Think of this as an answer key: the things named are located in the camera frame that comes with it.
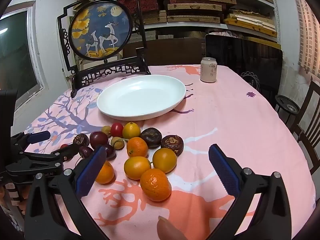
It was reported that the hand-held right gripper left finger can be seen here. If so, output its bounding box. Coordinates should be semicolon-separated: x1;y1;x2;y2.
24;145;110;240

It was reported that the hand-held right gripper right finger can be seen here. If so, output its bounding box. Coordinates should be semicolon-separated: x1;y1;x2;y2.
207;144;293;240

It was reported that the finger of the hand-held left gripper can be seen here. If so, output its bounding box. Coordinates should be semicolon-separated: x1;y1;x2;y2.
11;131;52;153
24;143;80;167

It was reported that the orange mandarin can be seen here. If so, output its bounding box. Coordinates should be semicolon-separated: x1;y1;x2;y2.
126;137;149;158
140;168;172;202
95;160;115;184

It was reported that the dark red cherry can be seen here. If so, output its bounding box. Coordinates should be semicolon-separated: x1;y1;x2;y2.
79;145;93;158

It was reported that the dark brown water chestnut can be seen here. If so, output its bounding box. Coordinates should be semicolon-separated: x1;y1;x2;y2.
140;127;162;149
161;135;184;157
73;133;90;147

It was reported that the dark red plum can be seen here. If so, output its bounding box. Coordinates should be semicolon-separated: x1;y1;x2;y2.
104;144;117;160
89;131;109;149

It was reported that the yellow plum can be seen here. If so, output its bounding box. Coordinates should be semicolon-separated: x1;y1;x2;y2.
122;122;141;140
124;156;151;180
152;148;177;174

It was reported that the white plate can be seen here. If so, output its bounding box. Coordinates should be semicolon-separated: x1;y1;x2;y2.
97;74;187;121

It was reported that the person's right hand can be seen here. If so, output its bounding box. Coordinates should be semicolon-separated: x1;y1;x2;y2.
157;216;188;240

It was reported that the pink printed tablecloth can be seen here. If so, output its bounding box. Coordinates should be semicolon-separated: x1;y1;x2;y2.
11;65;316;240

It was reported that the window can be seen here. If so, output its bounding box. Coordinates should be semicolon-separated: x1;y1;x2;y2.
0;1;47;110

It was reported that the dark wooden chair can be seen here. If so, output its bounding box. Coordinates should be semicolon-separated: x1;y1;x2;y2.
291;76;320;175

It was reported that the round black metal stand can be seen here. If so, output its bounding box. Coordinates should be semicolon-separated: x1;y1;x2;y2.
275;94;300;114

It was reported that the pale pink drink can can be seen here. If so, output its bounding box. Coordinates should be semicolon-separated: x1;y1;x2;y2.
200;57;217;83

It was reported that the black flat panel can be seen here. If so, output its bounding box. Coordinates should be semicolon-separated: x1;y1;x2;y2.
205;34;284;98

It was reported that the deer picture screen black stand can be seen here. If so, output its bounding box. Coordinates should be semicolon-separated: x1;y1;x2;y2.
57;0;152;98

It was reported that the white metal shelf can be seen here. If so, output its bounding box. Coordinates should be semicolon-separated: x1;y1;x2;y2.
75;0;282;43

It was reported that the shelf of flat boxes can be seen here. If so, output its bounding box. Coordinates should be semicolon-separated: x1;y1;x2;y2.
76;0;280;45

